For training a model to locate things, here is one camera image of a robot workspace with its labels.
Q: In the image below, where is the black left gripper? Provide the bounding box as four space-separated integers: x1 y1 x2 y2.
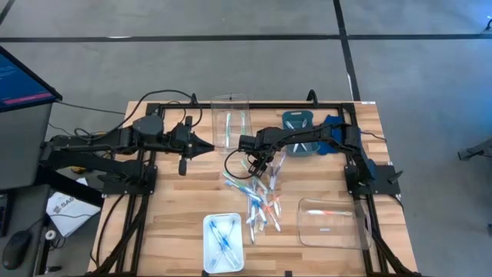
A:
165 116 215 177

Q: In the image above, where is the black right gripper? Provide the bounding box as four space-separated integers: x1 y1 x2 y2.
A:
248 128 284 177

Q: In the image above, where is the purple toothbrush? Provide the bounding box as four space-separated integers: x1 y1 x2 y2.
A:
286 119 308 152
292 118 309 154
270 152 286 191

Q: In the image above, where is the small clear plastic bin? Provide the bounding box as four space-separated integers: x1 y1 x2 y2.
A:
210 93 254 155

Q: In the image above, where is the teal plastic basket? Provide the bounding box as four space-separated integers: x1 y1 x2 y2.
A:
281 110 320 158

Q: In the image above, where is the blue cloth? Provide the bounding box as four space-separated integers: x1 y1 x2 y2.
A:
317 114 347 155

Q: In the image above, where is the white plastic bin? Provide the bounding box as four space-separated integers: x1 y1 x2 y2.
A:
201 212 246 275

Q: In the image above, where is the large clear plastic bin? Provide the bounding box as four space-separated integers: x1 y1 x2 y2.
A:
296 197 373 251

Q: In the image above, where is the white printed paper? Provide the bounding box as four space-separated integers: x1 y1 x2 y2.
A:
45 177 101 238

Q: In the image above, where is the black desk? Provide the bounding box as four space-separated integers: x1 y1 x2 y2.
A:
0 165 105 277

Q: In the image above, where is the computer monitor with blue screen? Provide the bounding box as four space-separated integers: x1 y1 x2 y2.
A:
0 45 64 113

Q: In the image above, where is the black computer mouse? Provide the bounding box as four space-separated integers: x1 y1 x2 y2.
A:
1 230 32 271

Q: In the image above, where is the gray stand leg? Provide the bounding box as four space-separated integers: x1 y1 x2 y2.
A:
457 137 492 162

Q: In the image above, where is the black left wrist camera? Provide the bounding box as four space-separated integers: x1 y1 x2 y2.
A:
171 122 190 142

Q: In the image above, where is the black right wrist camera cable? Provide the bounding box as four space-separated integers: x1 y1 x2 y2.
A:
224 149 257 181

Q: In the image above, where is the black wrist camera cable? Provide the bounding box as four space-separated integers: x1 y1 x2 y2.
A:
115 89 204 130
224 149 257 181

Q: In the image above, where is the black metal table frame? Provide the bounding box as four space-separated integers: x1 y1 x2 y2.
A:
86 100 424 277

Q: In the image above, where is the black left wrist camera cable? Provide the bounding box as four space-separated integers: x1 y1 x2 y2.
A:
115 89 204 130

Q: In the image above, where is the thin black floor cable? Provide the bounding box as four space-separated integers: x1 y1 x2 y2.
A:
56 100 127 116

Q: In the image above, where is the thick dark cable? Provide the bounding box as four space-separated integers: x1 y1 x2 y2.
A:
89 193 130 270

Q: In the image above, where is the black looped floor cable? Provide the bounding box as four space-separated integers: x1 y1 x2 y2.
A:
456 144 492 193

